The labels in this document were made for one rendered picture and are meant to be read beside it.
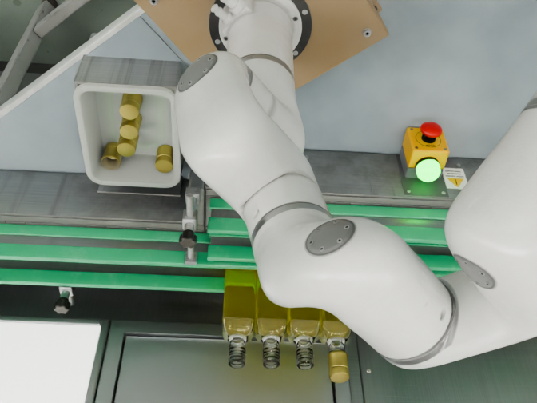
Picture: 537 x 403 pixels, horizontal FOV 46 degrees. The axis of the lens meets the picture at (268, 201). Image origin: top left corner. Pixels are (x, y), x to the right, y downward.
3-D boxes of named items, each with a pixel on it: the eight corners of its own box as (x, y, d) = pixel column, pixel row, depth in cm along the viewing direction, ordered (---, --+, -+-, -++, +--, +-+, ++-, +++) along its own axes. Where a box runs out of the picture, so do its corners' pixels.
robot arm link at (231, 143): (280, 284, 65) (175, 194, 56) (243, 160, 84) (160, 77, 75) (355, 233, 63) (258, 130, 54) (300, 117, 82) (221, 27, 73)
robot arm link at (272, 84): (256, 128, 90) (254, 208, 79) (195, 64, 82) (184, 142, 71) (312, 94, 86) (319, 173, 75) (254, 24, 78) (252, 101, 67)
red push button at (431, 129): (419, 146, 116) (423, 132, 114) (415, 133, 119) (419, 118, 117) (440, 148, 116) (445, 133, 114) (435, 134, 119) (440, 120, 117)
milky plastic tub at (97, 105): (96, 154, 124) (87, 185, 118) (81, 55, 109) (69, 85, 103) (184, 159, 125) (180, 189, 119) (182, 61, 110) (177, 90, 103)
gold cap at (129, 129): (121, 109, 115) (117, 124, 112) (141, 109, 115) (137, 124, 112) (124, 124, 117) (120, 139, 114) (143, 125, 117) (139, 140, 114)
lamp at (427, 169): (411, 173, 119) (415, 184, 117) (418, 155, 116) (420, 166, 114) (435, 174, 119) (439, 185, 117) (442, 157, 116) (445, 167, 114)
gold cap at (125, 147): (119, 127, 118) (115, 141, 115) (138, 128, 118) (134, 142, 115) (121, 141, 120) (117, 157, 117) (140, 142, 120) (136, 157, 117)
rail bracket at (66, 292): (69, 272, 131) (54, 326, 122) (65, 250, 126) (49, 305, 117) (89, 273, 131) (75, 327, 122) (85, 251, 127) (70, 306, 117)
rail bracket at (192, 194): (186, 231, 121) (180, 283, 112) (184, 166, 109) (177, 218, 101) (201, 232, 121) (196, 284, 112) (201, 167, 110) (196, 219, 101)
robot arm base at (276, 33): (186, 16, 95) (176, 73, 84) (241, -45, 88) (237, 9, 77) (263, 75, 102) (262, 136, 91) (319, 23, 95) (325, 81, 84)
